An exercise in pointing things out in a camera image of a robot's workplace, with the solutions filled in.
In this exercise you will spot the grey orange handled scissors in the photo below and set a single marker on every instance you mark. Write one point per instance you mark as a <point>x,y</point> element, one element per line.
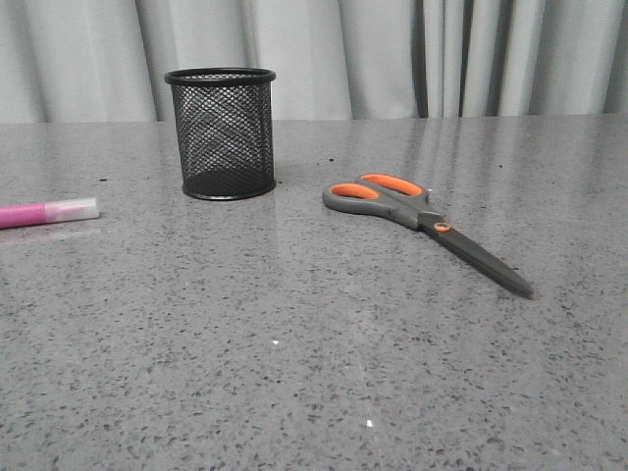
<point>407,204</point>

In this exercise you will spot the pink pen with clear cap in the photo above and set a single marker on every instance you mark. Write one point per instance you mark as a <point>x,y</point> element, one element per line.
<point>52,212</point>

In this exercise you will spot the black mesh pen cup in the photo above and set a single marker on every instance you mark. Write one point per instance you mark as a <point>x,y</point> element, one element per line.
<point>225,131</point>

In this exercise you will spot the light grey curtain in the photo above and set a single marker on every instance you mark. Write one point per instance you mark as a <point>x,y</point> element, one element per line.
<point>105,61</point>

